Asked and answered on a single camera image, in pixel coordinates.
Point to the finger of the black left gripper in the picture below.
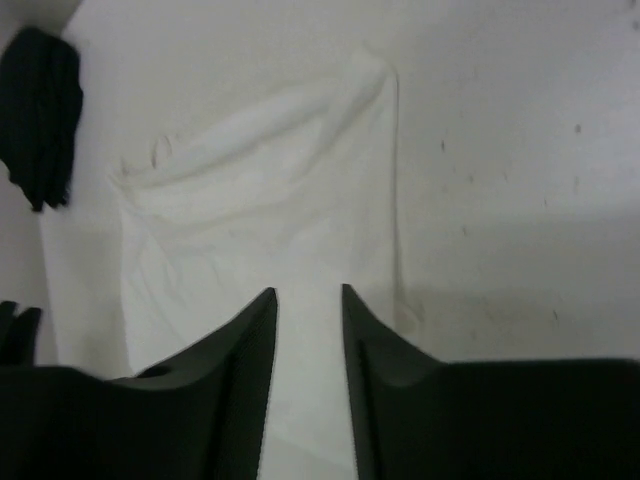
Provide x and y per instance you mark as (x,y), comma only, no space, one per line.
(18,335)

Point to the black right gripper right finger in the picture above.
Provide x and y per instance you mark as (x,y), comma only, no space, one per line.
(415,417)

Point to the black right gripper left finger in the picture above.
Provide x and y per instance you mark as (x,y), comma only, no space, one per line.
(199,414)

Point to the white tank top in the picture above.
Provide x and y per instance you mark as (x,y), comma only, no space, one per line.
(298,193)

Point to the folded black tank top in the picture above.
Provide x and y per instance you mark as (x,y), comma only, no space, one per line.
(41,106)

